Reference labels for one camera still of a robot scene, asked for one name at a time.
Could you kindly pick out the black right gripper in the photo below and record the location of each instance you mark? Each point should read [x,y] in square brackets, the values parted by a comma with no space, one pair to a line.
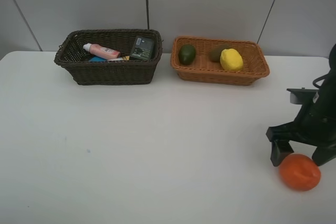
[309,127]

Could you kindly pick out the orange fruit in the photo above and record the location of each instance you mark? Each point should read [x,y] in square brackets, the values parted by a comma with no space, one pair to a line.
[299,172]

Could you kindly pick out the yellow lemon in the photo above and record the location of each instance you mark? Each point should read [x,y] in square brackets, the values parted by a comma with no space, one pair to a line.
[231,60]

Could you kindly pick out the brown kiwi fruit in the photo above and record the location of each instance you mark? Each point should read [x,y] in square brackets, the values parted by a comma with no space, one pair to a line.
[215,54]

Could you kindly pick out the green avocado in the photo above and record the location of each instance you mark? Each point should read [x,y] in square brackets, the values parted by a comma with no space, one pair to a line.
[187,54]

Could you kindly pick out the dark green pump bottle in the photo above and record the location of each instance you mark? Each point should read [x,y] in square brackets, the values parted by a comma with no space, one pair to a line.
[142,49]

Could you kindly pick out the white bottle blue cap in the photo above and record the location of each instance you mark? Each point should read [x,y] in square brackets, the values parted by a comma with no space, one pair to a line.
[125,58]

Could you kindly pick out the grey felt whiteboard eraser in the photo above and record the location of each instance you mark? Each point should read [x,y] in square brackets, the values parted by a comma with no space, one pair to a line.
[97,59]

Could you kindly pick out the pink bottle white cap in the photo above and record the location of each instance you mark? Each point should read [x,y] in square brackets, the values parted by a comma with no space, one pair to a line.
[102,52]

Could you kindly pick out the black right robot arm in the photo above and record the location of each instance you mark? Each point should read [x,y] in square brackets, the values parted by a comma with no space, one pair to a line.
[324,100]

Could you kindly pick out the orange wicker basket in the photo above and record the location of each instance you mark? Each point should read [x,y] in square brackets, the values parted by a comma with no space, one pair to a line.
[203,70]

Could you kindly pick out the dark brown wicker basket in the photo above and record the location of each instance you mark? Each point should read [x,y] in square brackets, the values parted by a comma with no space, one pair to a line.
[72,57]

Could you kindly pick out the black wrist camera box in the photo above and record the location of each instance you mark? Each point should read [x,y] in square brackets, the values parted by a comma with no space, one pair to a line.
[301,96]

